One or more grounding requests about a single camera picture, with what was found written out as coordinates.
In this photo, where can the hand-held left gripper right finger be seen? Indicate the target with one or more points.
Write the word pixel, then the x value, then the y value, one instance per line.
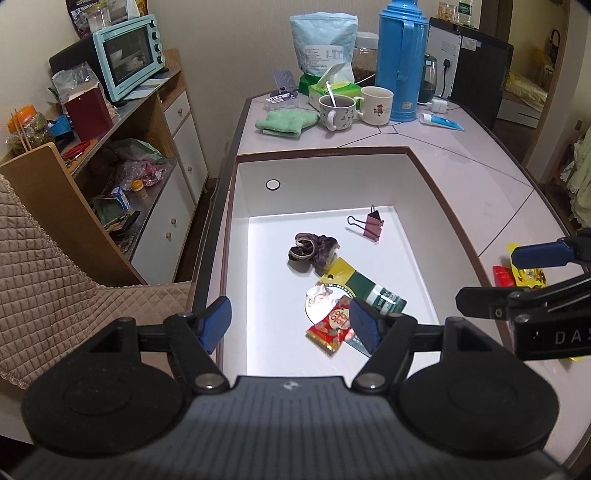
pixel 364 323

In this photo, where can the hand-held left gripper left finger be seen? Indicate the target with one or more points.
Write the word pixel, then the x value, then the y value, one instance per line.
pixel 214 323

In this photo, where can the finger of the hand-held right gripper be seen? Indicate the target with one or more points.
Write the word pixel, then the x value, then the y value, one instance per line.
pixel 540 254
pixel 480 301

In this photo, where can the yellow snack packet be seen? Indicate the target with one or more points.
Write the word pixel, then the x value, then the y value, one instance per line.
pixel 528 277

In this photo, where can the red snack packet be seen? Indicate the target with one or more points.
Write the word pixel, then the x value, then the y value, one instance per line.
pixel 332 327
pixel 502 277

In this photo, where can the green lip balm card pack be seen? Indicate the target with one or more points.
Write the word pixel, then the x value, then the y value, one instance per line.
pixel 364 284

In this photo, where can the dark purple scrunchie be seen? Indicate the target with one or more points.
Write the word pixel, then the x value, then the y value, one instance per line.
pixel 309 254

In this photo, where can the pink binder clip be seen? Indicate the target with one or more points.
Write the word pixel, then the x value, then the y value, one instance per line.
pixel 373 227

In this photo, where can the brown box with white inside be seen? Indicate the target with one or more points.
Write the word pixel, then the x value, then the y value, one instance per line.
pixel 323 198

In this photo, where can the pale green cloth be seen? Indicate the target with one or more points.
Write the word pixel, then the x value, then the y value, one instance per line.
pixel 579 180

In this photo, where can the small bottle with orange cap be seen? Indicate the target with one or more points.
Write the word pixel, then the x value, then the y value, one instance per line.
pixel 138 191

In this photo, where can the blue and white carton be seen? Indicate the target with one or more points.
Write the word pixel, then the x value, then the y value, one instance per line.
pixel 119 199

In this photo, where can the beige quilted chair cover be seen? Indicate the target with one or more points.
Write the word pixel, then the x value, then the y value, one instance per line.
pixel 55 314

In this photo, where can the blue white toothpaste tube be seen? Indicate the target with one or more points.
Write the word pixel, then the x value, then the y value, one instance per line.
pixel 445 122

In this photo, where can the yellow bedding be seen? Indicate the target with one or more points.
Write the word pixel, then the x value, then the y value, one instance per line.
pixel 526 87

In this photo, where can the pink plastic bag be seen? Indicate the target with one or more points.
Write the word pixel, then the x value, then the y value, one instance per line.
pixel 143 170

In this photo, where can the wooden cabinet with white doors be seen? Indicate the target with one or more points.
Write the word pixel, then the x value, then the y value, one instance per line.
pixel 180 152

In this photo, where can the white charger plug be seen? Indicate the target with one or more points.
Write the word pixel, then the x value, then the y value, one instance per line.
pixel 438 106

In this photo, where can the black appliance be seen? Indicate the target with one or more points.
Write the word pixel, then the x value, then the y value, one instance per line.
pixel 480 74

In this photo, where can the wooden chair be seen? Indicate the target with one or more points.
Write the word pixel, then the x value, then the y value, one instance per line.
pixel 60 203

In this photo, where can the dark glass kettle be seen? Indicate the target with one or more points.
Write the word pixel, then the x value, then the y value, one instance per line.
pixel 429 78

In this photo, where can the patterned white mug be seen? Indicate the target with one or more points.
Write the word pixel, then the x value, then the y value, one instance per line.
pixel 339 115

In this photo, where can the white mug with bear print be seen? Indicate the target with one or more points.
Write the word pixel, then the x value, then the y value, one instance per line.
pixel 376 106

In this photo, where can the green tissue pack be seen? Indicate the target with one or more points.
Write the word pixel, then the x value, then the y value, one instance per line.
pixel 339 88

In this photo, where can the blue thermos flask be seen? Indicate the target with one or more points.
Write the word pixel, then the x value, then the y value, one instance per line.
pixel 399 60

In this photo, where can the dark red box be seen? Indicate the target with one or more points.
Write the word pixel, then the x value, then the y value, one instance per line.
pixel 87 113

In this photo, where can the clear plastic box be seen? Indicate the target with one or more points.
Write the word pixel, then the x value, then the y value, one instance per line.
pixel 284 85

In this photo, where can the glass jar with brown contents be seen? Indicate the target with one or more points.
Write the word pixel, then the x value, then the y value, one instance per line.
pixel 367 60

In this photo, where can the jar with orange lid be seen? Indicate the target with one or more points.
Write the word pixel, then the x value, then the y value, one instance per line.
pixel 30 129

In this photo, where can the teal toaster oven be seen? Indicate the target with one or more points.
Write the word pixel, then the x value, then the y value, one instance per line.
pixel 129 60

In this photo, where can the pale blue standing pouch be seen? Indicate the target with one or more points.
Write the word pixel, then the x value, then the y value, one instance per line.
pixel 323 46

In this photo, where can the clear plastic bag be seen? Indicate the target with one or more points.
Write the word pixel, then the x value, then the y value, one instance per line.
pixel 74 78

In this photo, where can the dark snack bag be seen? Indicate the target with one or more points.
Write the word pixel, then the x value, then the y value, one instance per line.
pixel 81 16

